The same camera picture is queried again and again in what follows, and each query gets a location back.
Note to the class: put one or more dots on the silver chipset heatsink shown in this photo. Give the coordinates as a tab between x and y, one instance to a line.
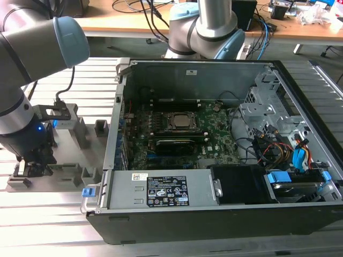
207	162

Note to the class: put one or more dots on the black PC case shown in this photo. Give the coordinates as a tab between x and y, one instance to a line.
187	227

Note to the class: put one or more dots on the black bag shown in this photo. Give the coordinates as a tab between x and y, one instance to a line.
83	6

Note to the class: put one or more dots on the black graphics card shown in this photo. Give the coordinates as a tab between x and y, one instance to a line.
174	146

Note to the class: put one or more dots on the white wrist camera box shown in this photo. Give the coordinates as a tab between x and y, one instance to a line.
64	124

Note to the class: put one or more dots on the silver CPU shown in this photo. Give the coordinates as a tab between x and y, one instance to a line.
183	120

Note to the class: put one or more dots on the blue case latch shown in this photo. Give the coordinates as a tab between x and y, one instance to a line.
88	192

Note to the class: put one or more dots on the silver drive cage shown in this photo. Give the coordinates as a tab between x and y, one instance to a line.
268	112

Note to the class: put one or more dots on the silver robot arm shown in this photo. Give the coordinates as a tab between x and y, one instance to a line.
32	45

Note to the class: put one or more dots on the black RAM slot bank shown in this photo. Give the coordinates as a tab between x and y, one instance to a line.
177	106
179	136

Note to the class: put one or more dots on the white power strip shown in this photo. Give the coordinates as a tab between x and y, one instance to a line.
244	51

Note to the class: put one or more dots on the green RAM stick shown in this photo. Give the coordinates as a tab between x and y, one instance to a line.
63	166

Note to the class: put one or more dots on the round coin battery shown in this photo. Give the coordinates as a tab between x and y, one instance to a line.
217	109

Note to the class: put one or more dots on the wooden desk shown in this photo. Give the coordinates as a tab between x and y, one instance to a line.
120	25

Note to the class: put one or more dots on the silver power supply with label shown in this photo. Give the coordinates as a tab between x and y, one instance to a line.
126	192

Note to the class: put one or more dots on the green motherboard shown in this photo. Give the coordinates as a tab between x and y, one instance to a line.
222	128

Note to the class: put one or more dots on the installed black RAM stick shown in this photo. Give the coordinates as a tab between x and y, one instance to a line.
179	100

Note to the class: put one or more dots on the clear plastic bag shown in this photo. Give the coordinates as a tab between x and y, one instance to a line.
313	13

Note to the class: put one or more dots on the small black device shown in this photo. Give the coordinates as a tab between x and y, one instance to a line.
280	12

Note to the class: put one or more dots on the hard disk in blue carrier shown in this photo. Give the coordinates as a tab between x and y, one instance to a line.
294	188

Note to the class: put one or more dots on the black box on desk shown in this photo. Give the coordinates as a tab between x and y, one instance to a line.
244	13

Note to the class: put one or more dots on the grey parts rack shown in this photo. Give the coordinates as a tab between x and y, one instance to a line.
88	158

